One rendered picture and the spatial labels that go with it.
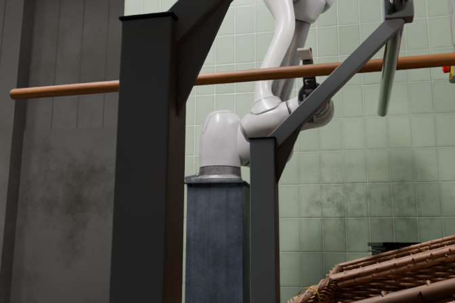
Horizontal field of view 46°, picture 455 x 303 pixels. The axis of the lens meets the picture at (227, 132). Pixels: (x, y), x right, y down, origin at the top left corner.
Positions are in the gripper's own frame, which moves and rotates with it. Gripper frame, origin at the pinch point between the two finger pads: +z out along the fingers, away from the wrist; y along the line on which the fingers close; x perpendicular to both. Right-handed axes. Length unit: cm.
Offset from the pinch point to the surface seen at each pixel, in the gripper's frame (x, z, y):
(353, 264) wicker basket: -9, -21, 46
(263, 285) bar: 2, 45, 46
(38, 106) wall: 219, -213, -59
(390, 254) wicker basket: -19, -22, 43
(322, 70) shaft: -4.8, 5.6, 0.4
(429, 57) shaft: -28.6, 5.6, -0.5
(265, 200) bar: 2, 45, 34
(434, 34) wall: -46, -117, -52
